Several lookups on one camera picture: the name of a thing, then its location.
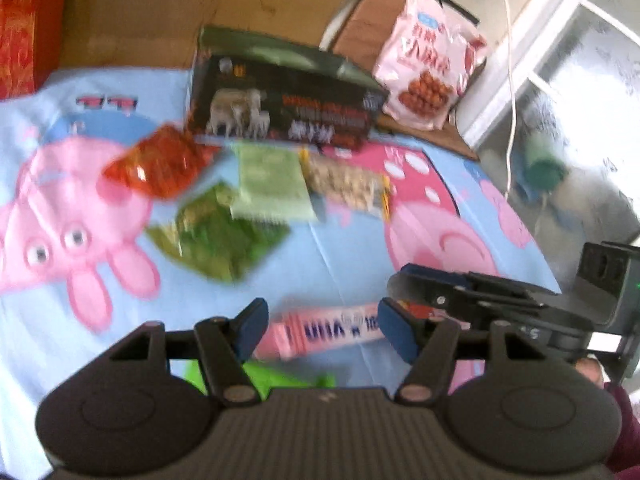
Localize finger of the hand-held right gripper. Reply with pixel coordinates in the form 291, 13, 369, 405
400, 262, 561, 297
386, 272, 546, 331

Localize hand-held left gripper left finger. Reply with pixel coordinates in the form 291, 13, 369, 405
107, 297, 271, 407

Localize wooden headboard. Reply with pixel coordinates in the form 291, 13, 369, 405
60, 0, 371, 68

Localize wooden chair with brown cushion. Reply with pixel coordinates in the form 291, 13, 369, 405
320, 0, 481, 161

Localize light green snack packet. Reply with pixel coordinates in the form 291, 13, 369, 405
230, 145, 321, 223

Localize person's right forearm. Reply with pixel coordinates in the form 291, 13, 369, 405
602, 382, 640, 473

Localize long pink wafer packet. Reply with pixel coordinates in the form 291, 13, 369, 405
252, 302, 388, 363

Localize person's right hand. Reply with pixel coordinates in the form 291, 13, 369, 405
574, 357, 608, 388

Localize blue printed pig blanket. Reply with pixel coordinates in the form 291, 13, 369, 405
0, 67, 563, 480

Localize dark green snack packet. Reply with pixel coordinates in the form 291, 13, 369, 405
145, 182, 291, 283

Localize clear nut snack packet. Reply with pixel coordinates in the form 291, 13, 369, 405
300, 150, 393, 221

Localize white cable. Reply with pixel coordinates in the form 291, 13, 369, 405
497, 0, 518, 201

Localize red snack packet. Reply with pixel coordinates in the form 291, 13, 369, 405
102, 125, 221, 201

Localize bright green packet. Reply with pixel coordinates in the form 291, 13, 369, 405
185, 360, 336, 396

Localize large pink snack bag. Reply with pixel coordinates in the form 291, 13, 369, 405
375, 0, 488, 131

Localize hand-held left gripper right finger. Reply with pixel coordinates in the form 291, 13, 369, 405
377, 297, 536, 403

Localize white window frame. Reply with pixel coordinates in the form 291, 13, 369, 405
460, 0, 640, 151

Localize small red packet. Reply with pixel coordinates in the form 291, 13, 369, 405
397, 301, 438, 320

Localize red gift bag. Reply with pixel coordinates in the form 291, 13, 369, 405
0, 0, 71, 103

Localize black box with sheep print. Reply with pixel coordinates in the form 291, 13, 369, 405
185, 25, 391, 151

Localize green plastic container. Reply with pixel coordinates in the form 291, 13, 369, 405
520, 140, 568, 196

